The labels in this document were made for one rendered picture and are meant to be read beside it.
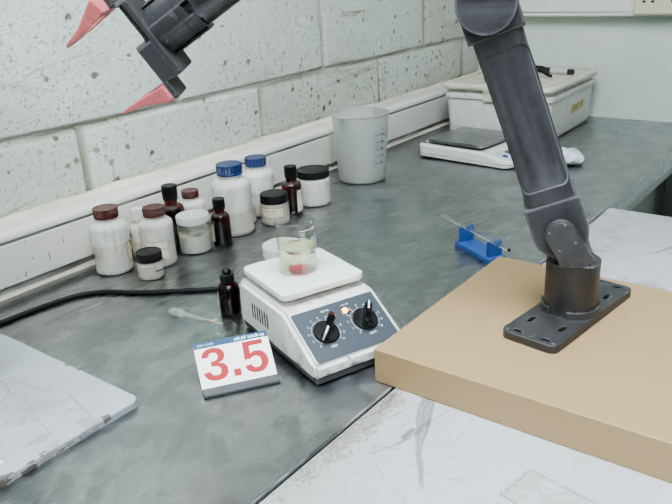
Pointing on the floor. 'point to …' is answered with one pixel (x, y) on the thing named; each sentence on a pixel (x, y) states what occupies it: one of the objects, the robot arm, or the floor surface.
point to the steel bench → (225, 491)
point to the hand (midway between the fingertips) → (101, 75)
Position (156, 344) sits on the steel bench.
